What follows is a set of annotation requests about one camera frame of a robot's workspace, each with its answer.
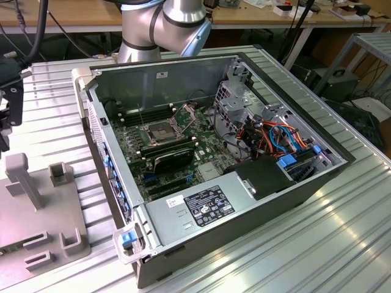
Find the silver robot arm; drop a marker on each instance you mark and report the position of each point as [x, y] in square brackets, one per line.
[183, 15]

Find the black RAM slot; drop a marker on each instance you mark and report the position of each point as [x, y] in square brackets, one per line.
[159, 106]
[171, 144]
[171, 147]
[159, 118]
[150, 157]
[171, 140]
[159, 110]
[159, 114]

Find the CPU socket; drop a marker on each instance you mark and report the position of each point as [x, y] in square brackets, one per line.
[160, 132]

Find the black expansion slot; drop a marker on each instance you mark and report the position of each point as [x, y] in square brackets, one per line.
[165, 182]
[168, 190]

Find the open black PC case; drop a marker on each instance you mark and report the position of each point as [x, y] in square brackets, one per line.
[128, 88]

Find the long wooden desk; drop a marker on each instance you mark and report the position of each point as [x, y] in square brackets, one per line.
[91, 15]

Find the grey parts rack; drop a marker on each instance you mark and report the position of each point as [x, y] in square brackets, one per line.
[39, 219]

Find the thin metal locking lever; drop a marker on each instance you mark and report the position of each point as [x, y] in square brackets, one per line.
[141, 116]

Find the green RAM stick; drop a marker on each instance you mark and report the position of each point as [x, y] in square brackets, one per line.
[10, 248]

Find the black graphics card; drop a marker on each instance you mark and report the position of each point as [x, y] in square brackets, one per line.
[174, 161]

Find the blue case latch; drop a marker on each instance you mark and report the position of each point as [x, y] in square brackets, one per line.
[126, 239]

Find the silver power supply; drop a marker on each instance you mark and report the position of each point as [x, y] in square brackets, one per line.
[171, 219]

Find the green motherboard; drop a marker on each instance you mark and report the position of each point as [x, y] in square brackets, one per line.
[207, 143]

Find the silver chipset heatsink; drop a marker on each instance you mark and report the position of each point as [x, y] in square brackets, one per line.
[208, 171]

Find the silver perforated drive cage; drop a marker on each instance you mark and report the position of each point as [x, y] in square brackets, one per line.
[233, 103]

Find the blue disk carrier latch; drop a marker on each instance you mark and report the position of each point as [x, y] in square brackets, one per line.
[287, 160]

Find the white box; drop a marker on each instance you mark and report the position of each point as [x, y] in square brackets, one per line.
[287, 11]

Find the small blue clip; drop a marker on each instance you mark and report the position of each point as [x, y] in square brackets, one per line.
[316, 149]

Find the brown cardboard box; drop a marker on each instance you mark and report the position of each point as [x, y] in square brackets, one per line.
[345, 11]

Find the black bag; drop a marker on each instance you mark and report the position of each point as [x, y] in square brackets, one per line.
[357, 122]

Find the small black device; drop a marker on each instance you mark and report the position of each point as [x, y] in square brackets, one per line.
[364, 9]

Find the metal slat shelf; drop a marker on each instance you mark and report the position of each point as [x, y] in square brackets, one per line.
[375, 39]

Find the black plastic duct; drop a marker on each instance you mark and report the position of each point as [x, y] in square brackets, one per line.
[262, 174]

